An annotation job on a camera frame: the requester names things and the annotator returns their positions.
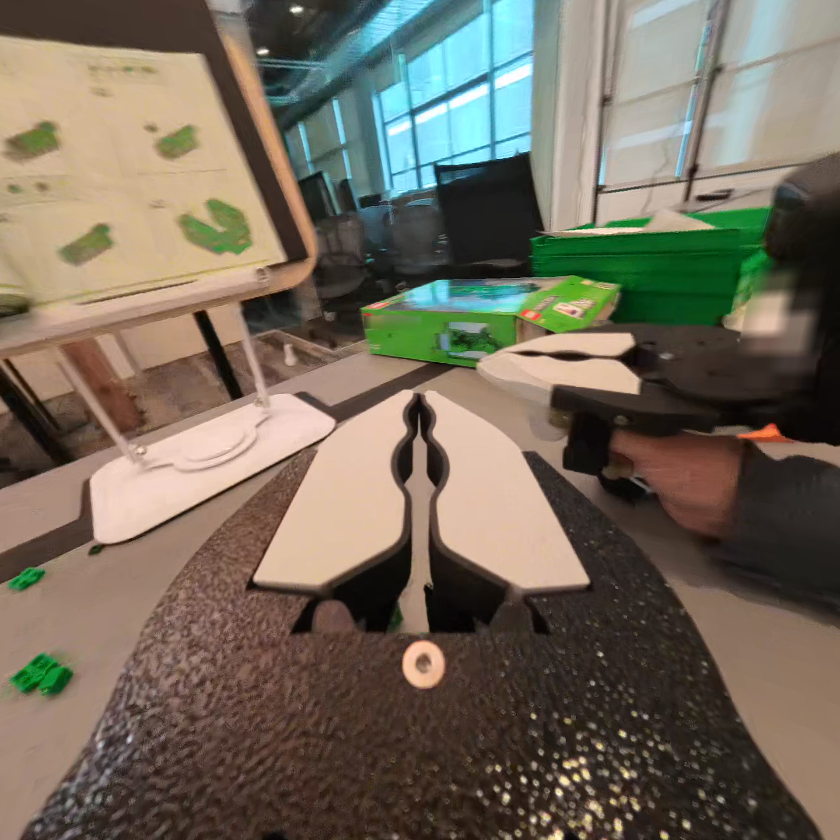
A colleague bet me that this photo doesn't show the green toy set box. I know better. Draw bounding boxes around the green toy set box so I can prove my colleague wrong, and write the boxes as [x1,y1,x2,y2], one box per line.
[361,276,621,368]

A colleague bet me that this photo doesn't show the white paper sheet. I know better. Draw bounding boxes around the white paper sheet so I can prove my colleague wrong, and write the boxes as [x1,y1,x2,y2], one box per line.
[537,209,718,238]

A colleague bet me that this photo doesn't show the white frosted glass partition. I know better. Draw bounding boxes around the white frosted glass partition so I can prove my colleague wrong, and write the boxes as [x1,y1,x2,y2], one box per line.
[594,0,840,227]

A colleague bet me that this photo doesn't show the black office chair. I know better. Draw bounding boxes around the black office chair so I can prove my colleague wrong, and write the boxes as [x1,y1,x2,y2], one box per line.
[434,153,544,277]

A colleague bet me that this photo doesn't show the person's right hand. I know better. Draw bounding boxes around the person's right hand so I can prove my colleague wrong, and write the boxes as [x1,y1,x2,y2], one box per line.
[609,430,747,540]

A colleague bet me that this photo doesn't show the book stand with white base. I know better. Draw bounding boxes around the book stand with white base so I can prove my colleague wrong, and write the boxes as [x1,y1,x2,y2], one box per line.
[0,0,337,546]

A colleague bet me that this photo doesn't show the scattered loose green bricks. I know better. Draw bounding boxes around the scattered loose green bricks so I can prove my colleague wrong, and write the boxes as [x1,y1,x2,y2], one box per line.
[8,543,105,698]

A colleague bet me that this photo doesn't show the grey office chair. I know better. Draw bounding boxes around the grey office chair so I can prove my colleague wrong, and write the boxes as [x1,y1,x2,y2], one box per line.
[315,213,370,329]

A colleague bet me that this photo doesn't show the large office window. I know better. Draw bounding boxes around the large office window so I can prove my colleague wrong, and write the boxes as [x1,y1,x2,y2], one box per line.
[377,0,534,191]

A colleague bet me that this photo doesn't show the wooden table with black legs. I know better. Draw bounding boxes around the wooden table with black legs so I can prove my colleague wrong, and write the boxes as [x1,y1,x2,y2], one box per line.
[0,308,245,466]

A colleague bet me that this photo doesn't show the grey desk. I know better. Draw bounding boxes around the grey desk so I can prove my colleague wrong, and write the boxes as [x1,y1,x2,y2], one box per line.
[0,348,840,840]

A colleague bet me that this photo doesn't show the instruction booklet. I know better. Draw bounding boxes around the instruction booklet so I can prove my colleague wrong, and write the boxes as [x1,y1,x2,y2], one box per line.
[0,36,287,309]

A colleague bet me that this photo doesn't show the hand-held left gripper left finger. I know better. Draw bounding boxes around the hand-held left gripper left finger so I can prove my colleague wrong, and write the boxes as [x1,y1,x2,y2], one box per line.
[251,389,422,597]

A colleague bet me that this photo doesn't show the stack of green crates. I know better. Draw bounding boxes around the stack of green crates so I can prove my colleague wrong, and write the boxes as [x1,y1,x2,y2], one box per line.
[530,209,774,327]

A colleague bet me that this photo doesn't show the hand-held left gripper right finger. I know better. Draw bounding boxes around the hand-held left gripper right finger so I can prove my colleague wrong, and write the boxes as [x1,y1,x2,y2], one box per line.
[422,390,592,599]

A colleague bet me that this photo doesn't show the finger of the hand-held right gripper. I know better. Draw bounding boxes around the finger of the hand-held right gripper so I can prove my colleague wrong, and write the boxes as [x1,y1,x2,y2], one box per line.
[477,353,642,406]
[514,332,639,358]

